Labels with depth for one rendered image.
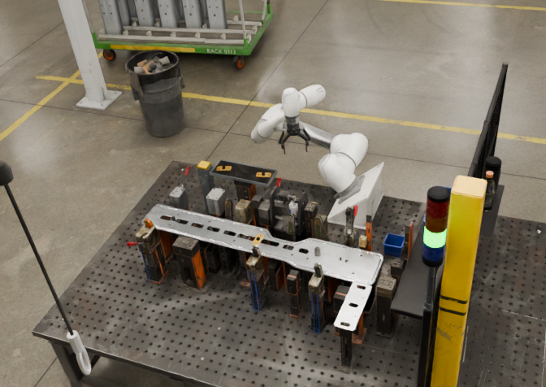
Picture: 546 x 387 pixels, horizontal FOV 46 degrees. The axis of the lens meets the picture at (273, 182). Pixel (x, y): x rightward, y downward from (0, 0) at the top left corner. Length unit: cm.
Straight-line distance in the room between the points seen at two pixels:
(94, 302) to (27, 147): 315
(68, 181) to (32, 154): 67
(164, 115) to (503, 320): 375
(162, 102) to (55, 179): 119
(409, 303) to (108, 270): 180
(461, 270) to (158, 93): 410
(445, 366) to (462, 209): 84
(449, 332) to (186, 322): 149
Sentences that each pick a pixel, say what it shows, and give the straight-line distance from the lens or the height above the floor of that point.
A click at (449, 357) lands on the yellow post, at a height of 117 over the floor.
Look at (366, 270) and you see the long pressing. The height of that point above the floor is 100.
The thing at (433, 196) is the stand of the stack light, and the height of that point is 208.
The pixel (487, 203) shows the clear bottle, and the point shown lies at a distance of 291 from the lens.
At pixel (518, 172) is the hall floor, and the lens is 561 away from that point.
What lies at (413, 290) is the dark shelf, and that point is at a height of 103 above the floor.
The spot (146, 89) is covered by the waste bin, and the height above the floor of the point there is 55.
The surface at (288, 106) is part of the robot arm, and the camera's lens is 371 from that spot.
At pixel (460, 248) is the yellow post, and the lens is 228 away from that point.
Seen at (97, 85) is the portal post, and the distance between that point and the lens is 696.
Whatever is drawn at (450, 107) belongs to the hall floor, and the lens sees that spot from 637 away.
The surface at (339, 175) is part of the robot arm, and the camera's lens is 388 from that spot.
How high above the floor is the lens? 333
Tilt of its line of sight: 38 degrees down
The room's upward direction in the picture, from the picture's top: 6 degrees counter-clockwise
